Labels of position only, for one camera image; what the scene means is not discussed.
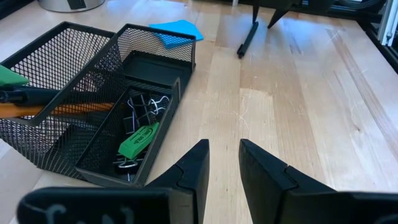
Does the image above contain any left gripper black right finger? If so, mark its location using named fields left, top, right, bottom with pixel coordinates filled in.
left=238, top=138, right=340, bottom=224

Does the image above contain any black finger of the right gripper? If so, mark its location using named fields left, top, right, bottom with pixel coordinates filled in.
left=251, top=0, right=261, bottom=24
left=267, top=7, right=290, bottom=29

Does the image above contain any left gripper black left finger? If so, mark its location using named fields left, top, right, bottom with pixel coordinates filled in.
left=145, top=139, right=210, bottom=224

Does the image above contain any plain black pen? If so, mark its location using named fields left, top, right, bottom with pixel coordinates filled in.
left=236, top=21, right=260, bottom=59

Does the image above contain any green eraser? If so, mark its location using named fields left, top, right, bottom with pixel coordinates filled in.
left=118, top=121, right=160, bottom=160

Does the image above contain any blue sticky note pad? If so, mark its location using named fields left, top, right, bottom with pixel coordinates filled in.
left=148, top=19, right=205, bottom=50

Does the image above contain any black pen white lettering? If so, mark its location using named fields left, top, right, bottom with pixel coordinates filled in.
left=0, top=86, right=60, bottom=106

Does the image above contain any yellow pencil with eraser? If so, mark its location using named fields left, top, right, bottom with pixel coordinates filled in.
left=0, top=101, right=115, bottom=119

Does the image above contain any black mesh desk organizer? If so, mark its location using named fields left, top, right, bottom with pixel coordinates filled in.
left=0, top=21, right=197, bottom=189

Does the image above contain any black binder clip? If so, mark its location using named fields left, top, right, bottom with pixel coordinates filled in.
left=129, top=93, right=149, bottom=118
left=123, top=115, right=141, bottom=135
left=112, top=154, right=146, bottom=183
left=141, top=95, right=171, bottom=124

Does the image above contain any white shade silver lamp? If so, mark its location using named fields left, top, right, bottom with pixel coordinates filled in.
left=37, top=0, right=106, bottom=13

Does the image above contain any silver aluminium extrusion post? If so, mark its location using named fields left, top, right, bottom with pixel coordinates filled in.
left=377, top=0, right=398, bottom=47

